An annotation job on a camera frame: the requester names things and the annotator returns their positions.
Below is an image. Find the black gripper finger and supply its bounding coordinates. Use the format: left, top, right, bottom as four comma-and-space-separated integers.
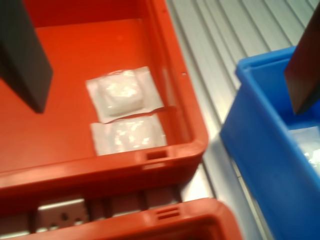
283, 4, 320, 116
0, 0, 55, 115

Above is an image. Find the red plastic crate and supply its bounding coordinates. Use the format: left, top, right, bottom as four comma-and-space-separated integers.
0, 198, 245, 240
0, 0, 210, 208

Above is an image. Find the blue plastic storage bin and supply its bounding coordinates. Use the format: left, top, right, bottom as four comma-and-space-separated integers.
219, 46, 320, 240

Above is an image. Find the perforated steel bracket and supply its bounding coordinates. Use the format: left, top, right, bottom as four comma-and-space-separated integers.
36, 196, 89, 233

